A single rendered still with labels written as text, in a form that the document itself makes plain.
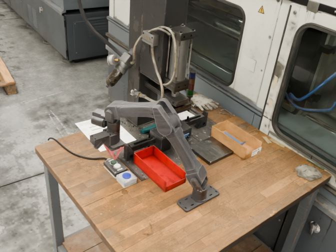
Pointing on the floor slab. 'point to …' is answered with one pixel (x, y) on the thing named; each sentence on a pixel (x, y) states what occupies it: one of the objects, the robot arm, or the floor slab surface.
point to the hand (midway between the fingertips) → (113, 156)
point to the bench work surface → (241, 181)
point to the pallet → (6, 79)
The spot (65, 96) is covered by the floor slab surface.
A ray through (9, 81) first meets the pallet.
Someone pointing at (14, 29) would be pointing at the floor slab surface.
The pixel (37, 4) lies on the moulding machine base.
